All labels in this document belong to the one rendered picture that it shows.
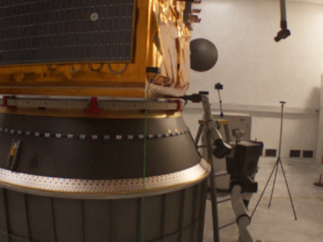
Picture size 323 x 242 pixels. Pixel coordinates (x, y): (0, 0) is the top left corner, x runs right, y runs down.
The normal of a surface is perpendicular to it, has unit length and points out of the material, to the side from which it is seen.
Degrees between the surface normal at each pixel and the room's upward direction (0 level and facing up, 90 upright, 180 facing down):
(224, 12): 90
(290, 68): 90
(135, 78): 95
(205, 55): 90
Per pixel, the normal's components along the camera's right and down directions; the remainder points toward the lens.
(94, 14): -0.18, 0.05
